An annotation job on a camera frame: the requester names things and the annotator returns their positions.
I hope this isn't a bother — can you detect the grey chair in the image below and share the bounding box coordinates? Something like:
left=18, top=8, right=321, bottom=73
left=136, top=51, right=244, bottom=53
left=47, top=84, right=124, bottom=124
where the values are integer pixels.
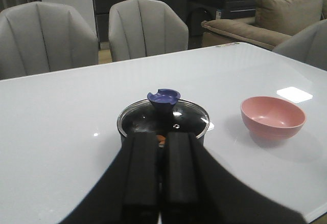
left=1, top=2, right=99, bottom=79
left=272, top=19, right=326, bottom=70
left=108, top=0, right=189, bottom=62

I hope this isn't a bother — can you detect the pink bowl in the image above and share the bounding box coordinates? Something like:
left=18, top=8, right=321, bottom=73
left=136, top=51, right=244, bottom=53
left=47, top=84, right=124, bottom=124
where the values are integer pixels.
left=240, top=96, right=307, bottom=141

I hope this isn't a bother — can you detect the beige sofa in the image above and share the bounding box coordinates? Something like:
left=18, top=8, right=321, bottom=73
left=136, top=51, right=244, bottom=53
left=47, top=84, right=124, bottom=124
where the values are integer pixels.
left=201, top=0, right=326, bottom=50

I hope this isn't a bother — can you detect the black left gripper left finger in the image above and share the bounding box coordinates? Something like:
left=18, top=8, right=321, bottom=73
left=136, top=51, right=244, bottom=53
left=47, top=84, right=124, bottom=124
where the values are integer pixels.
left=61, top=132, right=159, bottom=223

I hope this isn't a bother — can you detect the glass lid blue knob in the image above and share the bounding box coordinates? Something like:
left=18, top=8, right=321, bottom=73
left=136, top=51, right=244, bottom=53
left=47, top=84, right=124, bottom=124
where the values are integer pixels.
left=116, top=88, right=211, bottom=140

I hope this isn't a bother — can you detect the left grey chair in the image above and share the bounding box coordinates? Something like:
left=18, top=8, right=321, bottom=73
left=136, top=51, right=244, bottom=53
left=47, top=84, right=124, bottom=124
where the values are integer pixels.
left=1, top=2, right=99, bottom=79

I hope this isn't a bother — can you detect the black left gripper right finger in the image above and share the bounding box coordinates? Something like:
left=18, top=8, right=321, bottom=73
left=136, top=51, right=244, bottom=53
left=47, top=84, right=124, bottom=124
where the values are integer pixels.
left=161, top=132, right=306, bottom=223

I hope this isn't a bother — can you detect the dark blue saucepan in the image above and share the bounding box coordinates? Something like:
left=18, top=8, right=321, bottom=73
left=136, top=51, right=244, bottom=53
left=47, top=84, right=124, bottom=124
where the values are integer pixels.
left=117, top=117, right=214, bottom=159

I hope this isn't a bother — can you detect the grey chair at right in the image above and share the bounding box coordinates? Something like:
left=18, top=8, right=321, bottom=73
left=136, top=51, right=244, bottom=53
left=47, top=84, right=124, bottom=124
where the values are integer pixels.
left=272, top=19, right=326, bottom=70

